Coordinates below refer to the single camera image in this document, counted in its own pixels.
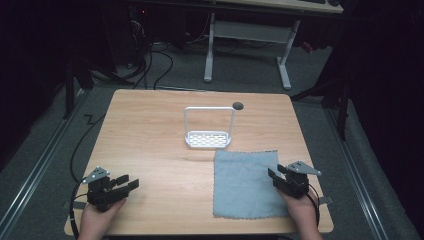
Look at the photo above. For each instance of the blue-grey cloth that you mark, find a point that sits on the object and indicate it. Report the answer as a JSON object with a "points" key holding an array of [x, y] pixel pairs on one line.
{"points": [[243, 186]]}

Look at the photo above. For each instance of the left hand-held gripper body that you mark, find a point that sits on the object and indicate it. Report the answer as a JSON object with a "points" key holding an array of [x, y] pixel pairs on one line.
{"points": [[100, 193]]}

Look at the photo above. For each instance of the black metal stand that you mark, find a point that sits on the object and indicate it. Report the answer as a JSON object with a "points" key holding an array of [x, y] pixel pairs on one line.
{"points": [[338, 100], [71, 86]]}

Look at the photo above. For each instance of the metal floor rail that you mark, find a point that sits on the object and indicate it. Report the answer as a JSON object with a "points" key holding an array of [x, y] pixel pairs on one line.
{"points": [[356, 180], [36, 166]]}

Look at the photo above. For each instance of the dark round table grommet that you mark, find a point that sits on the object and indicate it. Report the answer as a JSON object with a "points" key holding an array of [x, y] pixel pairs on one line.
{"points": [[238, 106]]}

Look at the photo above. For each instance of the white-legged desk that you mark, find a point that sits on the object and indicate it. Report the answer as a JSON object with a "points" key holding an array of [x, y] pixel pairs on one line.
{"points": [[250, 31]]}

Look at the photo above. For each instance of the grey tape strip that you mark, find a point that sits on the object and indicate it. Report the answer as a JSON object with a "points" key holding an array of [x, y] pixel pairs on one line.
{"points": [[326, 200], [79, 205]]}

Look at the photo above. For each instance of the person's right hand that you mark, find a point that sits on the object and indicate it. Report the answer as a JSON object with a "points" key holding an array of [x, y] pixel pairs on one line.
{"points": [[303, 211]]}

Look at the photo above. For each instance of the person's left hand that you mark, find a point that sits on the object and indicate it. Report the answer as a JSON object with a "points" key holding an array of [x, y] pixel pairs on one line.
{"points": [[98, 220]]}

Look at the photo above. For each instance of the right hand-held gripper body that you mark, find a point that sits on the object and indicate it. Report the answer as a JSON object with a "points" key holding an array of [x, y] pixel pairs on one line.
{"points": [[295, 183]]}

